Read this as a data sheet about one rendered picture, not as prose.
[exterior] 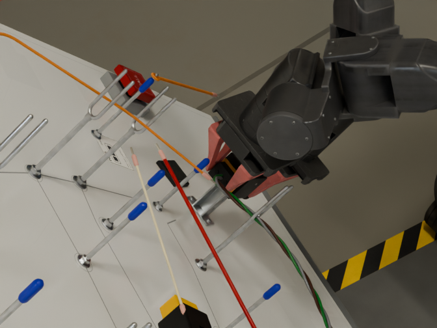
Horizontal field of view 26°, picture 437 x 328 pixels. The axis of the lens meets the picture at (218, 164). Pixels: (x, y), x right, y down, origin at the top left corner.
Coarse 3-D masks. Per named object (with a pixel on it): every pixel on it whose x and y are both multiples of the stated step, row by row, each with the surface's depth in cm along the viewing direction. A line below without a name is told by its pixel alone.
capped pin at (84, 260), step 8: (136, 208) 86; (144, 208) 86; (128, 216) 86; (136, 216) 86; (120, 224) 87; (112, 232) 87; (104, 240) 87; (96, 248) 88; (80, 256) 88; (88, 256) 88; (88, 264) 89
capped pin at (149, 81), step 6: (150, 78) 108; (144, 84) 108; (150, 84) 108; (138, 90) 109; (144, 90) 109; (132, 96) 109; (126, 102) 110; (114, 114) 110; (108, 120) 110; (102, 126) 111; (96, 132) 111; (96, 138) 111
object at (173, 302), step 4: (172, 296) 82; (176, 296) 82; (168, 300) 82; (172, 300) 82; (176, 300) 82; (184, 300) 83; (164, 304) 83; (168, 304) 82; (172, 304) 82; (176, 304) 82; (188, 304) 83; (192, 304) 84; (160, 308) 83; (164, 308) 82; (168, 308) 82; (172, 308) 82; (196, 308) 84; (164, 312) 82; (168, 312) 82; (164, 316) 82
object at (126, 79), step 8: (120, 64) 125; (120, 72) 124; (128, 72) 125; (136, 72) 127; (120, 80) 124; (128, 80) 123; (136, 80) 125; (144, 80) 128; (136, 88) 123; (144, 96) 125; (152, 96) 126
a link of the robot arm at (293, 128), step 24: (336, 48) 98; (360, 48) 96; (336, 72) 99; (288, 96) 95; (312, 96) 96; (336, 96) 98; (264, 120) 94; (288, 120) 93; (312, 120) 92; (336, 120) 98; (360, 120) 101; (264, 144) 95; (288, 144) 95; (312, 144) 94
